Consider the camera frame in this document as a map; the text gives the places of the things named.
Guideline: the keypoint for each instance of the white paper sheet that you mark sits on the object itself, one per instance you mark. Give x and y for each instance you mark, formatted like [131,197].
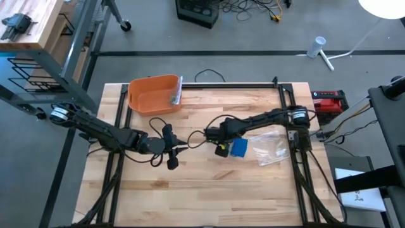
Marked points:
[357,199]

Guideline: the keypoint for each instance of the white lamp shade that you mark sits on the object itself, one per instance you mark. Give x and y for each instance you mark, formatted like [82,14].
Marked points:
[383,8]

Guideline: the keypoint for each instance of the black flat bar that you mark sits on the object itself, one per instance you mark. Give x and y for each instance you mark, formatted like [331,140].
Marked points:
[364,180]

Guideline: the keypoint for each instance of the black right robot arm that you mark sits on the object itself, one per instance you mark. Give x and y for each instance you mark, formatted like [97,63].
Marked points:
[262,118]

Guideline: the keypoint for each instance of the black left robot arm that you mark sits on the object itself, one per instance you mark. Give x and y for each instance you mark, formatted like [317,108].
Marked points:
[114,137]

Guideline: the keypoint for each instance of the grey metal table legs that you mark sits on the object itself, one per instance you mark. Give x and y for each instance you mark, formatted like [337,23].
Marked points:
[77,41]

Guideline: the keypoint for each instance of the white plastic cylinder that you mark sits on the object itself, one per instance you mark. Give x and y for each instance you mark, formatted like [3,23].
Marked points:
[315,47]

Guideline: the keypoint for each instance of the black computer case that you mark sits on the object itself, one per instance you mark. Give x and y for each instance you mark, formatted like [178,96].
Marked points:
[196,16]

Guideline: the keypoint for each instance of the black caster wheel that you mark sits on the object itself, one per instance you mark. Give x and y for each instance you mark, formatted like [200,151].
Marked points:
[126,26]

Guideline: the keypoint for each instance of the grey metal cart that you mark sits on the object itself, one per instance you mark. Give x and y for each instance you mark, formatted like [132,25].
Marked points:
[389,120]

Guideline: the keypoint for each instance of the black hand tool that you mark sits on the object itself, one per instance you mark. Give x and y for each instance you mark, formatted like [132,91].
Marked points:
[17,25]

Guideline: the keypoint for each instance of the blue elastic bandage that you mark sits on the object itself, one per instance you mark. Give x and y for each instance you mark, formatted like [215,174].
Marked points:
[239,147]

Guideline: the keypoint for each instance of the white lamp stand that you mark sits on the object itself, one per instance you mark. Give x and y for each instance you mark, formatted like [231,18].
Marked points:
[327,61]

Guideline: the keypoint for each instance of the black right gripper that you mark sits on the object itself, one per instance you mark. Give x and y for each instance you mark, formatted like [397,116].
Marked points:
[221,134]

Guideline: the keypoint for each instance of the wooden side table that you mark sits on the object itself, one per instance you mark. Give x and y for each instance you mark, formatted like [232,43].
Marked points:
[38,19]

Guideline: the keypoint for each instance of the red black battery pack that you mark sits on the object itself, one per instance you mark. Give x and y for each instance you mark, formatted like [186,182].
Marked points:
[329,104]

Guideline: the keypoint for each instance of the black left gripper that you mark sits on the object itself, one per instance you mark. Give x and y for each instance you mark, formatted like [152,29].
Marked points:
[171,145]

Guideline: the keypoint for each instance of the orange plastic bin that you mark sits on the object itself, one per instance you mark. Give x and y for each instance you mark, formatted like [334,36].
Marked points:
[152,98]

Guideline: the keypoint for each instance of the clear plastic zip bag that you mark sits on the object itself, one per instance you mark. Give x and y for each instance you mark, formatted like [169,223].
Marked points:
[269,147]
[179,88]

